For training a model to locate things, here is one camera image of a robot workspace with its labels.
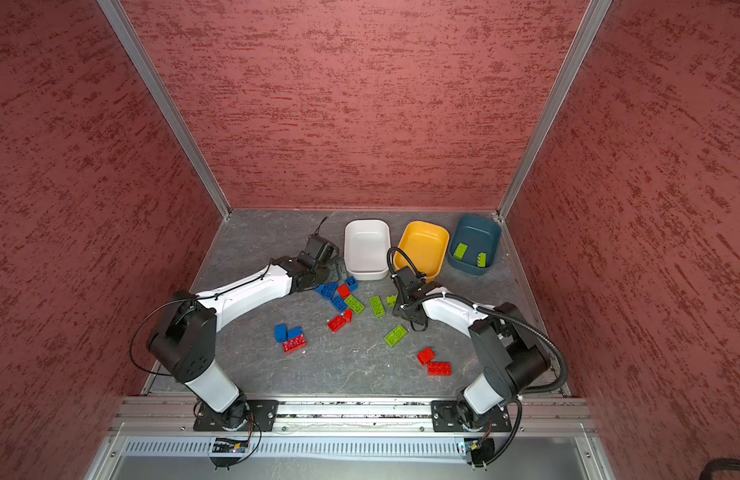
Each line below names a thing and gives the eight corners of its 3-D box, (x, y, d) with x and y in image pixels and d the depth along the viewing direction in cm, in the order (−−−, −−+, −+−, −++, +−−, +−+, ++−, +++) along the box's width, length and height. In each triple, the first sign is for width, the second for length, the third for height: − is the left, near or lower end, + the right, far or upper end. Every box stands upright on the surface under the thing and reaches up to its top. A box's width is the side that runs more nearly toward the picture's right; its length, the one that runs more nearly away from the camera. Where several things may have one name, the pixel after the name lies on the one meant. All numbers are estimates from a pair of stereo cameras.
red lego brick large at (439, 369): (428, 375, 83) (429, 373, 81) (427, 364, 85) (428, 362, 83) (451, 375, 83) (452, 373, 81) (449, 364, 85) (451, 362, 83)
